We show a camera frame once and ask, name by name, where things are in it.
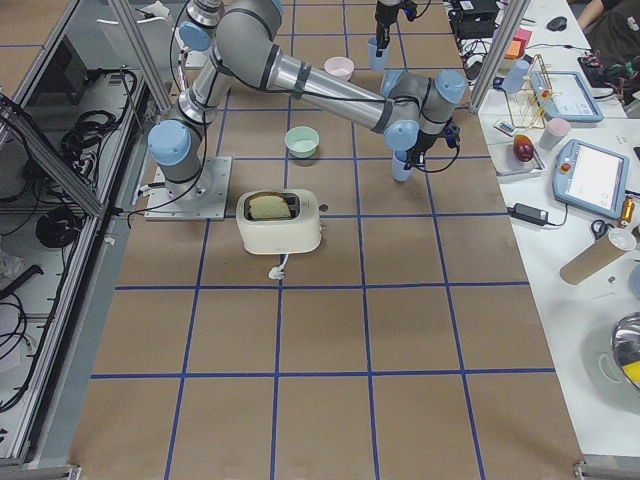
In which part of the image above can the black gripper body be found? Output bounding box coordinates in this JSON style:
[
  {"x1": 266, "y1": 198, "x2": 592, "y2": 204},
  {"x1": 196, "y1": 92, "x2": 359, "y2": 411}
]
[
  {"x1": 374, "y1": 0, "x2": 418, "y2": 23},
  {"x1": 411, "y1": 117, "x2": 460, "y2": 154}
]

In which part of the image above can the blue cup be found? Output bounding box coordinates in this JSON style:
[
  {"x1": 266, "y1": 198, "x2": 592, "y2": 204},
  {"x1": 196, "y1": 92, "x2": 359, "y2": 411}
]
[
  {"x1": 367, "y1": 37, "x2": 389, "y2": 72},
  {"x1": 501, "y1": 59, "x2": 530, "y2": 94},
  {"x1": 391, "y1": 151, "x2": 412, "y2": 182}
]

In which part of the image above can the pale pink bowl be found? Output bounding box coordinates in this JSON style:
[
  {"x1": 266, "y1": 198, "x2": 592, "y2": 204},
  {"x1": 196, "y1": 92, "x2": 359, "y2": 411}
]
[{"x1": 323, "y1": 56, "x2": 355, "y2": 81}]

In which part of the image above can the metal tray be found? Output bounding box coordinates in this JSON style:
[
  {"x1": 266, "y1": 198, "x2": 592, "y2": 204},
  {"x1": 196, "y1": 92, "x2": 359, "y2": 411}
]
[{"x1": 489, "y1": 141, "x2": 546, "y2": 180}]

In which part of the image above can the red apple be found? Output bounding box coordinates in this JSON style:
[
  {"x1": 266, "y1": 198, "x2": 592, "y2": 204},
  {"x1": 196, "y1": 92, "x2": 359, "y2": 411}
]
[{"x1": 512, "y1": 134, "x2": 535, "y2": 162}]

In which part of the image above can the blue cup on rack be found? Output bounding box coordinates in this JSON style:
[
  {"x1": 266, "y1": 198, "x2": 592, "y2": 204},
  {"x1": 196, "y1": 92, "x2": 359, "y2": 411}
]
[{"x1": 501, "y1": 59, "x2": 530, "y2": 94}]

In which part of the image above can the orange sticky note block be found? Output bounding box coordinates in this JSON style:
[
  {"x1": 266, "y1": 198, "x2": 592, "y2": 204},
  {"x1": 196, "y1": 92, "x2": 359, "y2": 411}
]
[{"x1": 504, "y1": 28, "x2": 532, "y2": 60}]

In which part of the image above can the pale pink cup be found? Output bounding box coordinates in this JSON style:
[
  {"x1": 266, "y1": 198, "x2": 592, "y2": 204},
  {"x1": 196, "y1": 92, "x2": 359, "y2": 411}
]
[{"x1": 538, "y1": 118, "x2": 572, "y2": 151}]

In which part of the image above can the black power adapter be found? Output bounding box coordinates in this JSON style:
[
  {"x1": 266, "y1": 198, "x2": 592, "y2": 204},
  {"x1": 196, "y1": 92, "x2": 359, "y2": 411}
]
[{"x1": 507, "y1": 203, "x2": 548, "y2": 226}]

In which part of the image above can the mint green bowl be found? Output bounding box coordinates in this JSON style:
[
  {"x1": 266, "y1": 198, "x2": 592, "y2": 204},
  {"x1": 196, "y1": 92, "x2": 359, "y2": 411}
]
[{"x1": 284, "y1": 126, "x2": 320, "y2": 159}]

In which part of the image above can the far teach pendant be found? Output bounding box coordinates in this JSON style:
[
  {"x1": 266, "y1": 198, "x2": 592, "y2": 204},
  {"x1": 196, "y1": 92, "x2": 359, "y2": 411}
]
[{"x1": 529, "y1": 71, "x2": 603, "y2": 123}]

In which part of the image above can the teach pendant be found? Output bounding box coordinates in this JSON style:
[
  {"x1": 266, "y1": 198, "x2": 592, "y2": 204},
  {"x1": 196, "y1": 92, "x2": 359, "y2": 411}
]
[
  {"x1": 529, "y1": 71, "x2": 603, "y2": 123},
  {"x1": 552, "y1": 139, "x2": 630, "y2": 219}
]

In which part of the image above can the cream white toaster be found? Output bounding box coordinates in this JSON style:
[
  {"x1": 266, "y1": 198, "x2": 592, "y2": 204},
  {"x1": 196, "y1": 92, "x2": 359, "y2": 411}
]
[{"x1": 236, "y1": 189, "x2": 321, "y2": 255}]

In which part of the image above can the near teach pendant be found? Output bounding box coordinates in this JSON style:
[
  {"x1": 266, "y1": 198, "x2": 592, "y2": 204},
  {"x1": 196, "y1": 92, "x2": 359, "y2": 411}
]
[{"x1": 552, "y1": 139, "x2": 630, "y2": 219}]

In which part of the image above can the black computer mouse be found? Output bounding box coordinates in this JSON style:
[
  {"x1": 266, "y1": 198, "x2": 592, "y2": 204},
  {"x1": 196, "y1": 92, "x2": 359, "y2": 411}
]
[{"x1": 546, "y1": 16, "x2": 567, "y2": 32}]

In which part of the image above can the bread slice in toaster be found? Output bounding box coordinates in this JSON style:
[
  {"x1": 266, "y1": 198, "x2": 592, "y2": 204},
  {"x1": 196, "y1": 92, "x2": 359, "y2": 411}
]
[{"x1": 249, "y1": 195, "x2": 291, "y2": 220}]

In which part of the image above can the cardboard tube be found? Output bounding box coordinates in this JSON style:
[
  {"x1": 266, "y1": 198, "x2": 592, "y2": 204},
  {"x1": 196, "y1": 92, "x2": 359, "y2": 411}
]
[{"x1": 559, "y1": 228, "x2": 637, "y2": 285}]

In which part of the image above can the yellow battery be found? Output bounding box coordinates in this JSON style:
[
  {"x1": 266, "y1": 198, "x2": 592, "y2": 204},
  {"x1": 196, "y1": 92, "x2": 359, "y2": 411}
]
[{"x1": 618, "y1": 195, "x2": 635, "y2": 227}]

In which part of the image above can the steel mixing bowl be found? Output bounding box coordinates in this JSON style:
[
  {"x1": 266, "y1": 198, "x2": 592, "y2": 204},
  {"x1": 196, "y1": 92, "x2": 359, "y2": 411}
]
[{"x1": 598, "y1": 312, "x2": 639, "y2": 391}]

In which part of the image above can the gold wire rack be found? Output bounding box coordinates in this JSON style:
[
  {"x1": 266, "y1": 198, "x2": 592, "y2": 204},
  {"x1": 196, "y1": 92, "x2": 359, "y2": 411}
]
[{"x1": 505, "y1": 53, "x2": 554, "y2": 130}]

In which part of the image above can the aluminium frame post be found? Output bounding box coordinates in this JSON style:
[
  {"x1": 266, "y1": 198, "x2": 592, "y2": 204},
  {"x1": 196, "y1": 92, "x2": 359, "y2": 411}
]
[{"x1": 468, "y1": 0, "x2": 530, "y2": 114}]

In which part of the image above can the white toaster power cord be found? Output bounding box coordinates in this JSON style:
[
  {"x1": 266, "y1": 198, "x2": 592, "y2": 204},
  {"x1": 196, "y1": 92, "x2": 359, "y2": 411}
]
[{"x1": 268, "y1": 252, "x2": 290, "y2": 281}]

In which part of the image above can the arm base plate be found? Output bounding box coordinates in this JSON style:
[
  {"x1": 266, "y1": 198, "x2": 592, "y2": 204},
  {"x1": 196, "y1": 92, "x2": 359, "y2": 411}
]
[{"x1": 143, "y1": 156, "x2": 233, "y2": 221}]

